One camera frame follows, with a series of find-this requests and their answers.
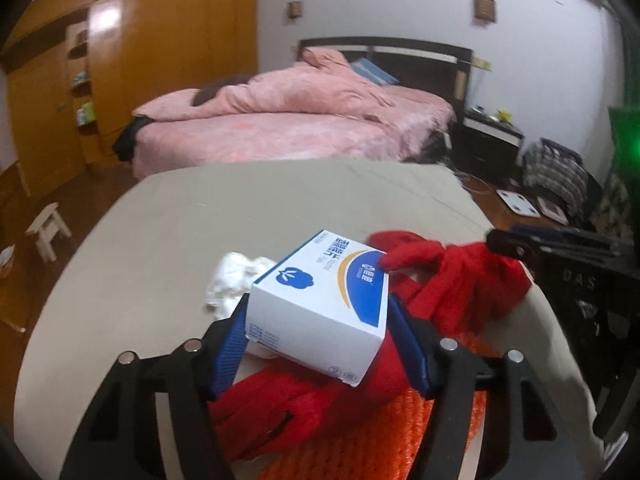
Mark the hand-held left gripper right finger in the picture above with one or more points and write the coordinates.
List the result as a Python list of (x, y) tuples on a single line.
[(412, 350)]

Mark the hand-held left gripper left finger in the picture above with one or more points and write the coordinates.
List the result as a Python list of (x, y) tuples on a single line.
[(227, 355)]

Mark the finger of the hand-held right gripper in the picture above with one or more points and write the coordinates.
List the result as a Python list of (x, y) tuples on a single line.
[(555, 234), (515, 247)]

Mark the red knit glove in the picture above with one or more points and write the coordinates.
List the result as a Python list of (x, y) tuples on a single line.
[(280, 405), (465, 285)]

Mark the white and blue carton box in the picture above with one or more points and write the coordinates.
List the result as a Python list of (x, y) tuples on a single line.
[(310, 320)]

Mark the bathroom scale with brown centre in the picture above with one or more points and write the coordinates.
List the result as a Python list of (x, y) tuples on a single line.
[(552, 211)]

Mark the white bathroom scale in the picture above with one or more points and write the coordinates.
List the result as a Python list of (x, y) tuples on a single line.
[(517, 203)]

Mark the plaid cloth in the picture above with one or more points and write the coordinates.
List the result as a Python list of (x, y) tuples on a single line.
[(555, 175)]

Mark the white crumpled tissue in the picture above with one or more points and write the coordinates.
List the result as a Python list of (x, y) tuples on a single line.
[(235, 275)]

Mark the orange mesh bag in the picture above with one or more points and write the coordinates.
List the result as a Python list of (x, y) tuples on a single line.
[(380, 440)]

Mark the dark nightstand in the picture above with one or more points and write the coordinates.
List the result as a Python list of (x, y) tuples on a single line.
[(487, 150)]

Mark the yellow plush toy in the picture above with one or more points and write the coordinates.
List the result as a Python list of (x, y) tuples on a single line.
[(503, 115)]

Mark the grey tablecloth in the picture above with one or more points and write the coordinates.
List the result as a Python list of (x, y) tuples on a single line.
[(200, 220)]

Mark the dark wooden headboard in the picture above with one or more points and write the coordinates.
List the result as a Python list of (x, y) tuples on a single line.
[(425, 60)]

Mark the white wooden stool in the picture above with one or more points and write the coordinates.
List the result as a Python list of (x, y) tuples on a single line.
[(47, 220)]

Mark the blue pillow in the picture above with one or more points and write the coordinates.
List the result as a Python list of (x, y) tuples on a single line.
[(372, 71)]

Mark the bed with pink sheet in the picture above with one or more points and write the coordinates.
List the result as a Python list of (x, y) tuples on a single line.
[(300, 140)]

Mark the black cloth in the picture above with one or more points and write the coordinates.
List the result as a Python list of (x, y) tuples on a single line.
[(127, 140)]

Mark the white plastic bag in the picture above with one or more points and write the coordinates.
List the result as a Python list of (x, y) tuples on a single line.
[(6, 260)]

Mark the pink duvet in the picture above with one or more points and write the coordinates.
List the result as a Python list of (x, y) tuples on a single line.
[(280, 95)]

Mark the dark brown cloth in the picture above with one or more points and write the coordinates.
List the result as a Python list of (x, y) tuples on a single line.
[(220, 89)]

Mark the green bottles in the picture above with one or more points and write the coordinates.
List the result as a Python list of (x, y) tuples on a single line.
[(86, 112)]

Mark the wooden wardrobe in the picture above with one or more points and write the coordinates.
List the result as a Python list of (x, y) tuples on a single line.
[(160, 60)]

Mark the wall socket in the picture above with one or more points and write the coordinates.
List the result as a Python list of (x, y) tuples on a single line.
[(481, 62)]

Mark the large wall lamp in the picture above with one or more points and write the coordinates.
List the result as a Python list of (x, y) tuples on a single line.
[(485, 9)]

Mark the small wall lamp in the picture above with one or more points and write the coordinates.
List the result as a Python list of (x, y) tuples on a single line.
[(295, 10)]

